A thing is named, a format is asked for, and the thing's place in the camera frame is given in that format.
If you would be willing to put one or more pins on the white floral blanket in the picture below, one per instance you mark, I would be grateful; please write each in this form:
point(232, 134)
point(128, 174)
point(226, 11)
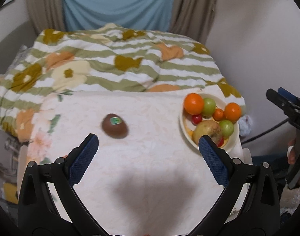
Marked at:
point(145, 172)

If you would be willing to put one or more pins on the grey patterned bedsheet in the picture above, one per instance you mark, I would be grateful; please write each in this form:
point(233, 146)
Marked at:
point(22, 52)

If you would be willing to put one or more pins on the green striped floral blanket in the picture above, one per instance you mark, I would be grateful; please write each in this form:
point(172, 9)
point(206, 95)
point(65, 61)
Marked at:
point(110, 61)

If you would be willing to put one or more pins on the green round fruit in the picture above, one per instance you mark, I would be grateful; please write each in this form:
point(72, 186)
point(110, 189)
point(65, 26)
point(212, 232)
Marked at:
point(209, 107)
point(226, 128)

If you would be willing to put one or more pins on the white fluffy clothing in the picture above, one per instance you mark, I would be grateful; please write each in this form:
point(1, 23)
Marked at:
point(290, 199)

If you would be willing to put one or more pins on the brown kiwi with green sticker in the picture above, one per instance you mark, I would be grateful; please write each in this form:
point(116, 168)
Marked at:
point(115, 125)

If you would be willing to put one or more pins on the red cherry tomato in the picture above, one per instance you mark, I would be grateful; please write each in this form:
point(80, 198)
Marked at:
point(196, 119)

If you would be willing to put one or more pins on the crumpled white cloth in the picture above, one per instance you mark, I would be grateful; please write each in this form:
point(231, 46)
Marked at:
point(246, 125)

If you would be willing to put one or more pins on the white and yellow bowl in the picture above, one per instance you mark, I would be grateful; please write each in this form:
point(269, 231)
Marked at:
point(230, 143)

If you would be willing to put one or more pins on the beige curtain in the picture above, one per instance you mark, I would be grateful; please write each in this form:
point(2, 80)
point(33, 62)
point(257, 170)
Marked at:
point(195, 9)
point(45, 5)

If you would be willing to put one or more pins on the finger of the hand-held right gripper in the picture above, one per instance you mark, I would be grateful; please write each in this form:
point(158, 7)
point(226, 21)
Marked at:
point(287, 94)
point(279, 100)

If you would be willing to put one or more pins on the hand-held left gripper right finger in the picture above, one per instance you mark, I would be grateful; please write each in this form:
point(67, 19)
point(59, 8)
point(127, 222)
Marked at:
point(214, 161)

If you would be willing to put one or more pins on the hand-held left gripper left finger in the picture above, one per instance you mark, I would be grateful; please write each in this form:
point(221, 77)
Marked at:
point(83, 161)

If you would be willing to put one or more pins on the yellow box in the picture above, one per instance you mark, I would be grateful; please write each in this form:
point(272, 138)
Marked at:
point(9, 193)

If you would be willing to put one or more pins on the yellow-red apple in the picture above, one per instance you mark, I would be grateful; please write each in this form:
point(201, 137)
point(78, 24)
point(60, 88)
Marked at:
point(208, 132)

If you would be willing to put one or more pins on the metal rack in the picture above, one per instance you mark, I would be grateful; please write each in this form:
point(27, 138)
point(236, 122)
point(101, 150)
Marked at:
point(1, 169)

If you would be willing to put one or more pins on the light blue hanging cloth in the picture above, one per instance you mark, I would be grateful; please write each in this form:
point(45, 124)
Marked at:
point(118, 5)

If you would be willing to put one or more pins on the person's right hand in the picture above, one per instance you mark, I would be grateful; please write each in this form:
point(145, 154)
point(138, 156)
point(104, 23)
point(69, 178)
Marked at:
point(291, 152)

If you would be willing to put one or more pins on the large orange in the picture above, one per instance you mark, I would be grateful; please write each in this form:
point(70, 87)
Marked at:
point(232, 111)
point(193, 104)

